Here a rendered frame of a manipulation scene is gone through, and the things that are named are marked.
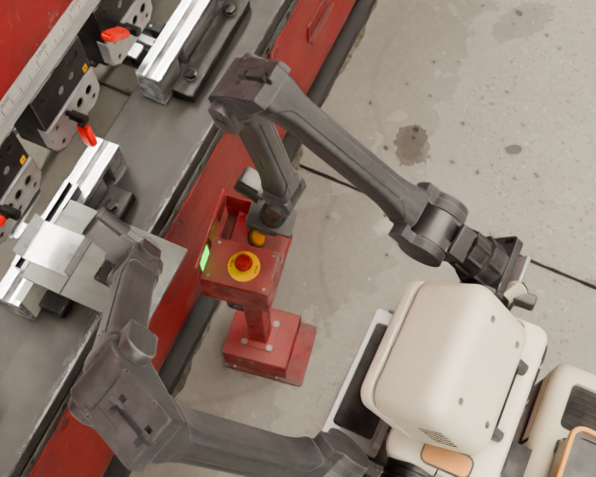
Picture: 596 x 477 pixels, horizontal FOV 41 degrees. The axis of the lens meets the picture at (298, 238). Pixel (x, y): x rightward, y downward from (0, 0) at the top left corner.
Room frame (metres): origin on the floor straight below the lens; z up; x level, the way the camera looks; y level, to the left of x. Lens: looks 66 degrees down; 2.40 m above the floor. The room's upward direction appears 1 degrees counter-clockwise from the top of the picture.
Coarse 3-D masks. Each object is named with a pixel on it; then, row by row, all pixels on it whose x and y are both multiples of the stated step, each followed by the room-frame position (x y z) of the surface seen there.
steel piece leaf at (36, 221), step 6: (36, 216) 0.66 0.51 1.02; (30, 222) 0.65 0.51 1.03; (36, 222) 0.65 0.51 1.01; (42, 222) 0.66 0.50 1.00; (30, 228) 0.64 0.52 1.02; (36, 228) 0.64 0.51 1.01; (24, 234) 0.62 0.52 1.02; (30, 234) 0.63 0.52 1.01; (18, 240) 0.61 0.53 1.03; (24, 240) 0.61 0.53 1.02; (30, 240) 0.62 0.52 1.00; (18, 246) 0.60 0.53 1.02; (24, 246) 0.60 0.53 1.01; (18, 252) 0.59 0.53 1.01; (24, 252) 0.59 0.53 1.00
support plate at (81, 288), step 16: (64, 208) 0.69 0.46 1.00; (80, 208) 0.69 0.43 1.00; (64, 224) 0.65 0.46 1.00; (80, 224) 0.65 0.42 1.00; (128, 224) 0.65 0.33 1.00; (160, 240) 0.61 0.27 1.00; (80, 256) 0.58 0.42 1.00; (96, 256) 0.58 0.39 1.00; (176, 256) 0.58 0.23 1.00; (32, 272) 0.55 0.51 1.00; (48, 272) 0.55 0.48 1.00; (80, 272) 0.55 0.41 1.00; (176, 272) 0.55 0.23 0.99; (48, 288) 0.52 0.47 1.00; (64, 288) 0.52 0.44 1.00; (80, 288) 0.52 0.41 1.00; (96, 288) 0.52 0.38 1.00; (160, 288) 0.52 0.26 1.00; (96, 304) 0.49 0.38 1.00
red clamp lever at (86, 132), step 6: (66, 114) 0.75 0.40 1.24; (72, 114) 0.75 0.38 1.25; (78, 114) 0.75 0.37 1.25; (78, 120) 0.74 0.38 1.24; (84, 120) 0.73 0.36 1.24; (78, 126) 0.74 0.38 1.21; (84, 126) 0.74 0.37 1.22; (90, 126) 0.75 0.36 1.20; (84, 132) 0.73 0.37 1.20; (90, 132) 0.74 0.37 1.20; (84, 138) 0.74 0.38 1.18; (90, 138) 0.73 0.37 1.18; (90, 144) 0.73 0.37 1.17
